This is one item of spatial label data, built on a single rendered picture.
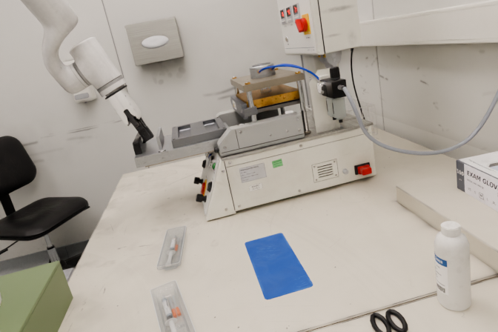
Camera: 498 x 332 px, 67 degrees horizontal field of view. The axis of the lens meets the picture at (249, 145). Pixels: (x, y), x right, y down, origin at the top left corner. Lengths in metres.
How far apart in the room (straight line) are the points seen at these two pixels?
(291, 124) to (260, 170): 0.16
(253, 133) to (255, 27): 1.62
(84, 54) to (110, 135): 1.55
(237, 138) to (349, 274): 0.47
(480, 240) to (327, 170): 0.47
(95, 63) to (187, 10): 1.49
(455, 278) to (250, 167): 0.59
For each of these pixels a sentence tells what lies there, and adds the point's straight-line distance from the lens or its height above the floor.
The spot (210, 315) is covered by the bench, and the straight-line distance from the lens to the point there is 0.78.
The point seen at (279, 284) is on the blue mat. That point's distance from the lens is 0.81.
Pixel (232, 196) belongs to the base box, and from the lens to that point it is 1.09.
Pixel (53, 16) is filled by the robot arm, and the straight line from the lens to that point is 1.09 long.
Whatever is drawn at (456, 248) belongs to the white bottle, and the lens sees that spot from 0.67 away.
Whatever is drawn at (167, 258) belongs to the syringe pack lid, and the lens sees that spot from 0.95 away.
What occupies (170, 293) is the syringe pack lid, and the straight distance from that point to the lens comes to 0.83.
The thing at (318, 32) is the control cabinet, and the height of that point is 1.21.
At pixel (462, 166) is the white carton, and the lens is 0.99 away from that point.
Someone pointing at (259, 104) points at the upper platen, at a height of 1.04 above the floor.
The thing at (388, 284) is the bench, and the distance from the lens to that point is 0.78.
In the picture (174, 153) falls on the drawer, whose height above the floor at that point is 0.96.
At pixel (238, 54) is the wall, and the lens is 2.58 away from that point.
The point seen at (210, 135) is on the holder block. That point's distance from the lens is 1.10.
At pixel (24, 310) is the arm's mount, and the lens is 0.84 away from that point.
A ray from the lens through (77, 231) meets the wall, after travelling 2.95.
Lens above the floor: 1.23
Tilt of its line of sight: 16 degrees down
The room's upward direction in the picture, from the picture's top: 11 degrees counter-clockwise
